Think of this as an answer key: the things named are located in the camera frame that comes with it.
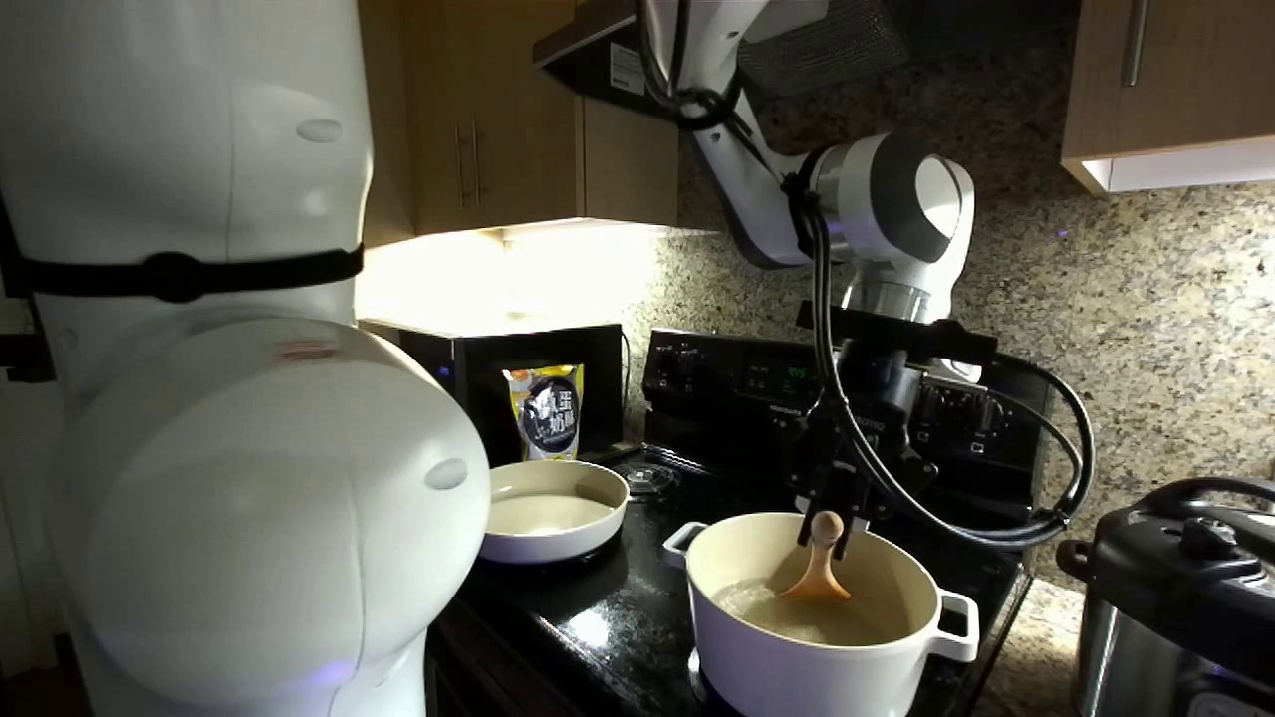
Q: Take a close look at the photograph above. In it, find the white round shallow pan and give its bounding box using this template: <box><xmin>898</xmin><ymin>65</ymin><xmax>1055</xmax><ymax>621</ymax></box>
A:
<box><xmin>478</xmin><ymin>458</ymin><xmax>635</xmax><ymax>568</ymax></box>

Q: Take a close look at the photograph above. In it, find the dark range hood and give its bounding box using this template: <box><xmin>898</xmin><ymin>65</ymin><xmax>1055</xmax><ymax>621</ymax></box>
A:
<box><xmin>531</xmin><ymin>0</ymin><xmax>922</xmax><ymax>108</ymax></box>

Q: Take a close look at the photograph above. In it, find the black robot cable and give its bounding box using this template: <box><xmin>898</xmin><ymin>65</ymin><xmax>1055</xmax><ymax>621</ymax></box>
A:
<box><xmin>635</xmin><ymin>0</ymin><xmax>1098</xmax><ymax>552</ymax></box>

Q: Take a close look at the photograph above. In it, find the black strap band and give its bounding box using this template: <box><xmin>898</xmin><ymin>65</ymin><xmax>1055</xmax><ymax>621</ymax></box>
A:
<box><xmin>0</xmin><ymin>244</ymin><xmax>365</xmax><ymax>312</ymax></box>

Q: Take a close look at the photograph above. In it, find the wooden wall cabinet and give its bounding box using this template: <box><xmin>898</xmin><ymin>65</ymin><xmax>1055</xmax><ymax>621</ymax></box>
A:
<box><xmin>1055</xmin><ymin>0</ymin><xmax>1275</xmax><ymax>200</ymax></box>
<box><xmin>355</xmin><ymin>0</ymin><xmax>689</xmax><ymax>250</ymax></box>

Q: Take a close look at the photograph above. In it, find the black electric stove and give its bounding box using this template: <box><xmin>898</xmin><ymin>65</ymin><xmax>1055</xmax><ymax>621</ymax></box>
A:
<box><xmin>433</xmin><ymin>327</ymin><xmax>1055</xmax><ymax>717</ymax></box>

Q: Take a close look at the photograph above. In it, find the white two-handled pot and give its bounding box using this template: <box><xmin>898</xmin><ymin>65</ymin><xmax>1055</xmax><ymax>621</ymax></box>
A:
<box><xmin>657</xmin><ymin>509</ymin><xmax>986</xmax><ymax>717</ymax></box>

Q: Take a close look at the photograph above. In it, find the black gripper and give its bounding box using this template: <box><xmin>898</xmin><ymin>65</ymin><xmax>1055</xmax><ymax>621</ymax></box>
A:
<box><xmin>793</xmin><ymin>354</ymin><xmax>931</xmax><ymax>549</ymax></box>

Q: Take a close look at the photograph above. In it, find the yellow black snack bag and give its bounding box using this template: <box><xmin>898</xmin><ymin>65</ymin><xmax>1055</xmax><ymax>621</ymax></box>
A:
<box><xmin>498</xmin><ymin>363</ymin><xmax>591</xmax><ymax>466</ymax></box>

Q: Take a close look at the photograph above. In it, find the wooden spoon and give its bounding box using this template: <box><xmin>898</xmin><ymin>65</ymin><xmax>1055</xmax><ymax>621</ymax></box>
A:
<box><xmin>774</xmin><ymin>505</ymin><xmax>858</xmax><ymax>612</ymax></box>

